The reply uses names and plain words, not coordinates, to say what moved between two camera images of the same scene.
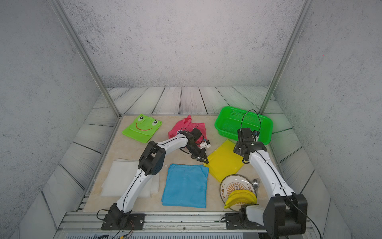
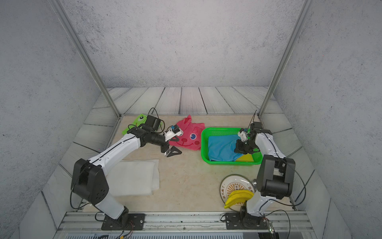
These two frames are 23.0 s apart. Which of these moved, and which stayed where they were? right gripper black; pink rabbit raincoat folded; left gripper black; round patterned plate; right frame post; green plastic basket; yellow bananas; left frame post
Moved: green plastic basket; left gripper black
Stayed: yellow bananas; round patterned plate; pink rabbit raincoat folded; right frame post; left frame post; right gripper black
